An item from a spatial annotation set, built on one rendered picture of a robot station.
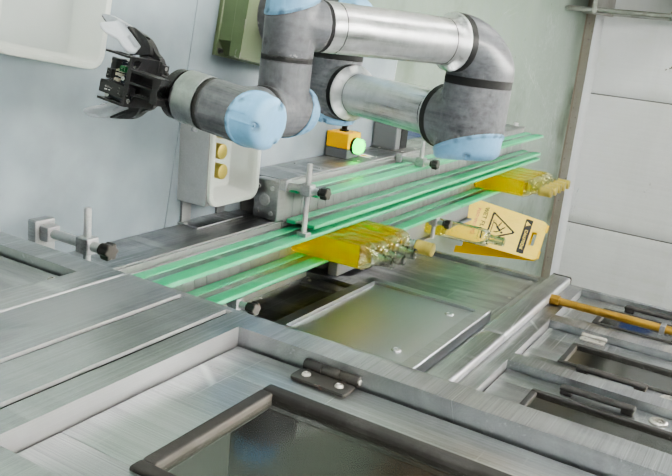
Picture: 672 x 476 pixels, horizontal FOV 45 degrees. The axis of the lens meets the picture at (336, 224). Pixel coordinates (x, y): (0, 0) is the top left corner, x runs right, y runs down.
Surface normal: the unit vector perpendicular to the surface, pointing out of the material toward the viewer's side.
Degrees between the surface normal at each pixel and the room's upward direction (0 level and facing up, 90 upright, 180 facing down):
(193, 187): 90
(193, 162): 90
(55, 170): 0
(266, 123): 7
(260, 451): 90
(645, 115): 90
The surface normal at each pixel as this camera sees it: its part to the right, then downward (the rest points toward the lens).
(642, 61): -0.51, 0.17
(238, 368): 0.10, -0.96
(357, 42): 0.47, 0.65
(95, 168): 0.85, 0.22
